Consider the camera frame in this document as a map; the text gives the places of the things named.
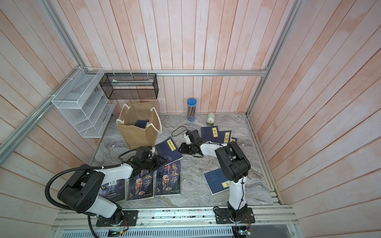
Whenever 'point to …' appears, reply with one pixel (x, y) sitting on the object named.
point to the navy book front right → (217, 181)
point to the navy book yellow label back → (210, 134)
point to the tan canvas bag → (134, 137)
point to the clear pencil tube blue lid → (191, 103)
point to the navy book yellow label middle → (224, 137)
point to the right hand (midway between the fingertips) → (179, 149)
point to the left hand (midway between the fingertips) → (165, 163)
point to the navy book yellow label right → (234, 139)
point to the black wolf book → (114, 190)
